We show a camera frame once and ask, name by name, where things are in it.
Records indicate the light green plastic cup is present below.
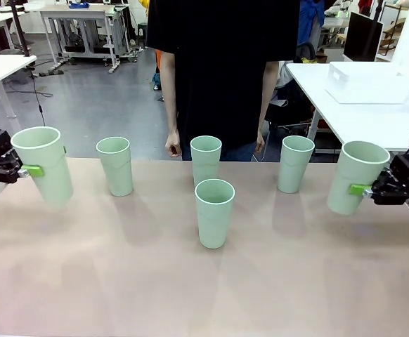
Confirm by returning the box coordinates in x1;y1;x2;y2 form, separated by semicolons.
277;135;316;194
10;126;74;209
194;178;236;250
327;140;391;216
96;136;135;197
190;136;223;189

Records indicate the white plastic storage basket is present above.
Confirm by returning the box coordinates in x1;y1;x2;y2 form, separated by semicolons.
325;61;409;105

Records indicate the person right forearm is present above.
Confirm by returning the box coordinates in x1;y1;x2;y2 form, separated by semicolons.
159;51;181;136

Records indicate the person left forearm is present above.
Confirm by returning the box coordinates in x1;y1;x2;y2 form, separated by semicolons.
257;61;280;136

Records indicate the person right hand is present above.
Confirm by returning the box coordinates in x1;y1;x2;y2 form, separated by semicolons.
164;131;183;158

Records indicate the person left hand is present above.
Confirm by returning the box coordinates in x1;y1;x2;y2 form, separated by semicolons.
254;131;266;154

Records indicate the white side table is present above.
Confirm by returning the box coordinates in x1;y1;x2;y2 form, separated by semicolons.
285;62;409;152

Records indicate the white desk with grey leg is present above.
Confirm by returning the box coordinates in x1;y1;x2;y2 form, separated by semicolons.
0;54;37;121

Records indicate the black stand pole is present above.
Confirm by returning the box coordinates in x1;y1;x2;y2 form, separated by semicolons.
9;0;30;57

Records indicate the black monitor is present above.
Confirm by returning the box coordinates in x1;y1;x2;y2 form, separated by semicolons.
343;11;384;62

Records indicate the grey metal workbench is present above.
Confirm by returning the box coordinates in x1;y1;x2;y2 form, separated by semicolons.
39;3;130;74

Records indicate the wooden chair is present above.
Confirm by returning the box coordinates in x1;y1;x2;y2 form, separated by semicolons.
379;17;408;57

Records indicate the green stool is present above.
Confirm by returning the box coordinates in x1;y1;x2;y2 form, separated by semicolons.
136;22;149;47

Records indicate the black office chair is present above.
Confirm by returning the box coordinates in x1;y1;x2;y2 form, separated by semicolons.
295;41;317;64

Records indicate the person in black t-shirt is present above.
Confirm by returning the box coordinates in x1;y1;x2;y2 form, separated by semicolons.
146;0;302;162

